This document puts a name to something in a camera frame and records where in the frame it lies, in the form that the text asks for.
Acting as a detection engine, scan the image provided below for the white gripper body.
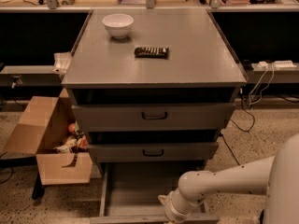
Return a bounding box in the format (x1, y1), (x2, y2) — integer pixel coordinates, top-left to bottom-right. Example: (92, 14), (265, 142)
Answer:
(158, 189), (198, 224)

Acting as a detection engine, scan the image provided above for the grey bottom drawer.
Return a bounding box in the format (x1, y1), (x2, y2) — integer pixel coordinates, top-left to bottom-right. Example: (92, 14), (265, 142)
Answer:
(90, 161), (219, 224)

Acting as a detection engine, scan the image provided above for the grey drawer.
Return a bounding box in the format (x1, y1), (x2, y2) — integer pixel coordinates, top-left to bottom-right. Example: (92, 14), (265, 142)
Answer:
(89, 142), (219, 162)
(72, 103), (235, 133)
(90, 161), (219, 224)

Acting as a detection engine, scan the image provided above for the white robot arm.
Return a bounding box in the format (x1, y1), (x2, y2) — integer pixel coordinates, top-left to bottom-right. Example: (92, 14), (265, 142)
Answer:
(158, 134), (299, 224)

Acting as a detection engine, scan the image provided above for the grey middle drawer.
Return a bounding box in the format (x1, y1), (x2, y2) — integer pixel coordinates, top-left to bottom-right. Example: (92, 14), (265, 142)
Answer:
(89, 142), (219, 162)

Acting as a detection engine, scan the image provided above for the grey top drawer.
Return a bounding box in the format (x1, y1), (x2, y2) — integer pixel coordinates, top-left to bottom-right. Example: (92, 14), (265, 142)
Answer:
(72, 103), (235, 133)

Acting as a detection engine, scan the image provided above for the grey drawer cabinet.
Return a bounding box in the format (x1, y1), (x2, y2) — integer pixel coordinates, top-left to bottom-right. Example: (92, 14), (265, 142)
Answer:
(61, 7), (248, 173)

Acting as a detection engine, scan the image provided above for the orange toy fruit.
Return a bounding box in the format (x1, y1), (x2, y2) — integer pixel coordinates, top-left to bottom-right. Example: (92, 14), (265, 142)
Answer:
(68, 123), (76, 133)

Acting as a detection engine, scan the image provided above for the open cardboard box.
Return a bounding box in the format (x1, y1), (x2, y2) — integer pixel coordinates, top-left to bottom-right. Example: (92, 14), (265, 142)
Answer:
(4, 89), (93, 185)

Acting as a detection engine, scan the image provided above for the dark chocolate bar wrapper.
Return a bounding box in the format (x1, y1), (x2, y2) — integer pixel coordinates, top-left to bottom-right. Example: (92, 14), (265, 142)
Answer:
(134, 47), (169, 59)

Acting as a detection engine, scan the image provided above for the white power strip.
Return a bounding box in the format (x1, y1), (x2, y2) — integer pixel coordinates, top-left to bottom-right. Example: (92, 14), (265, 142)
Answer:
(273, 60), (296, 69)

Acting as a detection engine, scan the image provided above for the white ceramic bowl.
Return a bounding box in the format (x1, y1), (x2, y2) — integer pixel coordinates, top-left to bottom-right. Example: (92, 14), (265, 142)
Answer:
(102, 13), (135, 39)

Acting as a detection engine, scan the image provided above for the black floor cable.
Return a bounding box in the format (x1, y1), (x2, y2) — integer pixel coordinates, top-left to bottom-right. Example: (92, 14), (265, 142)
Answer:
(220, 96), (256, 166)

